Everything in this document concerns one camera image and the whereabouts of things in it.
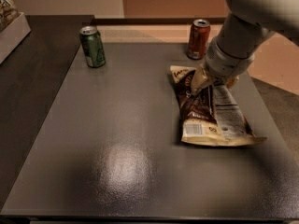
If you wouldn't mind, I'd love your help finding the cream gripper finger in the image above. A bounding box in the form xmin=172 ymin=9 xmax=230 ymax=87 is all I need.
xmin=226 ymin=76 xmax=239 ymax=89
xmin=191 ymin=64 xmax=218 ymax=95

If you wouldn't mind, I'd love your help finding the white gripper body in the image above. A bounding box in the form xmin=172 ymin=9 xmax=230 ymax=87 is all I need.
xmin=205 ymin=37 xmax=255 ymax=78

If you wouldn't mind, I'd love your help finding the brown chip bag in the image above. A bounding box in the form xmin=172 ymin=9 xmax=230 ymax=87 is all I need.
xmin=170 ymin=65 xmax=266 ymax=147

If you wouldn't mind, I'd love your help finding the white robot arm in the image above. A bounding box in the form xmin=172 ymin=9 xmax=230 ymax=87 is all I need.
xmin=191 ymin=0 xmax=299 ymax=94

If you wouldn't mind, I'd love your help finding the red soda can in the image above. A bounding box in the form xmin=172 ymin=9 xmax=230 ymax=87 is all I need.
xmin=187 ymin=19 xmax=210 ymax=60

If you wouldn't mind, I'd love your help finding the green soda can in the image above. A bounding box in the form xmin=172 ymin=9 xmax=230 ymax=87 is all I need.
xmin=79 ymin=26 xmax=106 ymax=68

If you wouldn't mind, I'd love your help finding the white box with snacks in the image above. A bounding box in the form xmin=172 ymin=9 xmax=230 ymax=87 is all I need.
xmin=0 ymin=0 xmax=31 ymax=63

